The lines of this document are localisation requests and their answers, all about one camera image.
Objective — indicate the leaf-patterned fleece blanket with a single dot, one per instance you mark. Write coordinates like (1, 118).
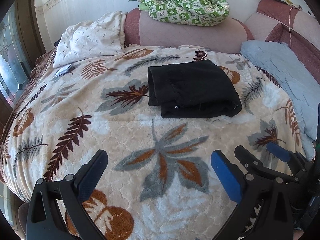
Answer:
(159, 183)

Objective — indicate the stained glass window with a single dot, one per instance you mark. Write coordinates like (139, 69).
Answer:
(15, 69)

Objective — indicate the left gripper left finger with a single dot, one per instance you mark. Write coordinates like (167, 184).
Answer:
(44, 220)

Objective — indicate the black pants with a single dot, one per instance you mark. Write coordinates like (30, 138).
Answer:
(192, 90)

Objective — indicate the white patterned pillow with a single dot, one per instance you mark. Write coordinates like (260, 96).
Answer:
(89, 39)

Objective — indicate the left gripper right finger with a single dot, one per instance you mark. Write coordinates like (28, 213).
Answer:
(248, 190)

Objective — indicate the light blue pillow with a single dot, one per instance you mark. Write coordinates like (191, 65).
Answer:
(282, 63)

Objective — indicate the small blue packet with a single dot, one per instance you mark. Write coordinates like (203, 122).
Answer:
(64, 70)

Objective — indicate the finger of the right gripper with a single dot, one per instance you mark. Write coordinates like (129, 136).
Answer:
(254, 166)
(287, 156)

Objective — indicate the green checkered quilt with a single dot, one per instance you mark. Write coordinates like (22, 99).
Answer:
(204, 13)

